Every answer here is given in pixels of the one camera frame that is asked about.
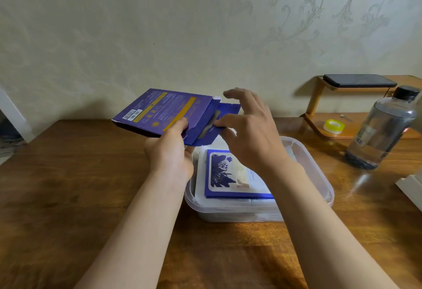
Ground clear plastic container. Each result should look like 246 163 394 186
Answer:
184 136 335 224

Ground person's left hand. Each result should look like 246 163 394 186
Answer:
144 117 195 182

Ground black smartphone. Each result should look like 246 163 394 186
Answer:
323 74 398 88

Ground clear bottle with black cap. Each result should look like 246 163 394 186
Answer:
345 85 421 171

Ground dark blue bundle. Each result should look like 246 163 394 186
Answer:
0 117 24 141

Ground purple box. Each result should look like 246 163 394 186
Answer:
111 88 242 147

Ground small wooden desk shelf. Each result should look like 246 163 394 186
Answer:
302 75 422 140

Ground person's left forearm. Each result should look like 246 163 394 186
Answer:
74 170 192 289

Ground white container lid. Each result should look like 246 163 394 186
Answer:
191 129 238 154

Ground person's right hand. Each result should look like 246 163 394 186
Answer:
213 87 291 176

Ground person's right forearm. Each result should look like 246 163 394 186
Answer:
263 160 400 289

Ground yellow tape roll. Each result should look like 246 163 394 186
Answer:
323 119 346 134

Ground white box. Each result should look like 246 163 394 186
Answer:
395 170 422 212

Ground white bookshelf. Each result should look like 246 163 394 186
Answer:
0 86 35 144

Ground white papers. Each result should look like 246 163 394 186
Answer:
0 140 27 158

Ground white sachet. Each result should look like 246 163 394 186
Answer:
194 153 207 207

